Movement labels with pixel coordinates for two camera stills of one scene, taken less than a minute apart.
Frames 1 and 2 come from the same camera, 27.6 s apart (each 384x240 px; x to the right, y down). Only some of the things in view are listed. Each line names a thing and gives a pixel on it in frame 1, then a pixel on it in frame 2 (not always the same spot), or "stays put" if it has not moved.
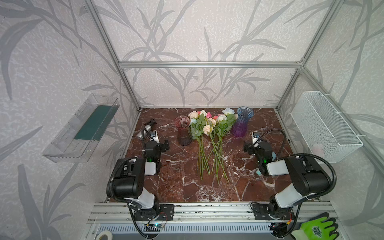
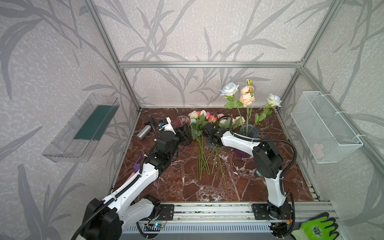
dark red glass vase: x=182 y=122 stays put
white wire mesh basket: x=322 y=129 stays put
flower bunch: x=198 y=120 stays put
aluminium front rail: x=214 y=212 stays put
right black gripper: x=252 y=147 to x=208 y=132
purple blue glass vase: x=240 y=126 to x=250 y=130
